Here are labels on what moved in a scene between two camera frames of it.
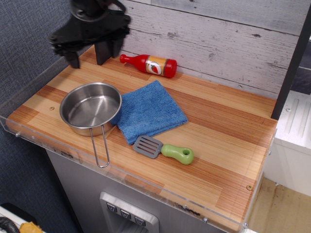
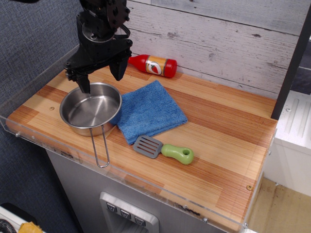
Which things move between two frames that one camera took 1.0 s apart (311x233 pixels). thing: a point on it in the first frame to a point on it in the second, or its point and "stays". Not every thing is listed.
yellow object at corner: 30,227 stays
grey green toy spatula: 152,148 stays
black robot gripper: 88,26 to 96,50
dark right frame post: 297,58 stays
